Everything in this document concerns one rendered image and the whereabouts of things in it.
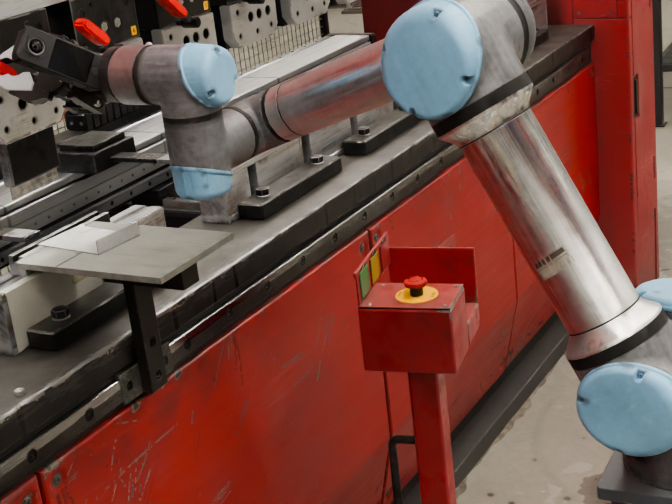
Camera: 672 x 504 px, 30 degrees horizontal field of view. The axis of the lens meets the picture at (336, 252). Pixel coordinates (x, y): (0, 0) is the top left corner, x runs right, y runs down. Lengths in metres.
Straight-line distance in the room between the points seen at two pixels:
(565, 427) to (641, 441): 1.92
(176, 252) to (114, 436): 0.29
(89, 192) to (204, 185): 0.82
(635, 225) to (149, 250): 2.28
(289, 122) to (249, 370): 0.65
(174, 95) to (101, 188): 0.87
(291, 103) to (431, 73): 0.34
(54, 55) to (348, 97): 0.37
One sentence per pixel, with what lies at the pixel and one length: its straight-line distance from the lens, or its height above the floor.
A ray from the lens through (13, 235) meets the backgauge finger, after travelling 1.97.
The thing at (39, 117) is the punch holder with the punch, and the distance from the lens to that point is 1.85.
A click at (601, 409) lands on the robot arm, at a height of 0.94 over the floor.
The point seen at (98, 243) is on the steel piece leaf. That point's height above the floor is 1.02.
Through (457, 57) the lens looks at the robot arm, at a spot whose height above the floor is 1.32.
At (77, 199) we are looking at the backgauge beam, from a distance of 2.34.
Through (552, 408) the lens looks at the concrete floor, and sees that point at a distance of 3.37.
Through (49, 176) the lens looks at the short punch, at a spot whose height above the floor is 1.09.
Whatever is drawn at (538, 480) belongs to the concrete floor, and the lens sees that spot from 3.06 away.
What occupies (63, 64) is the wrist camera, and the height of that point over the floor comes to 1.30.
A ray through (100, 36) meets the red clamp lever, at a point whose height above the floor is 1.28.
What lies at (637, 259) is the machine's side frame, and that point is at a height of 0.15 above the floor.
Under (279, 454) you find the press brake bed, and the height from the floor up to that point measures 0.49.
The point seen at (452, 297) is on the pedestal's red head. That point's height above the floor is 0.78.
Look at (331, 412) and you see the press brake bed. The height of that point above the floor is 0.48.
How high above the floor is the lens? 1.58
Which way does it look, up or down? 20 degrees down
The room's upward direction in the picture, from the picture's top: 7 degrees counter-clockwise
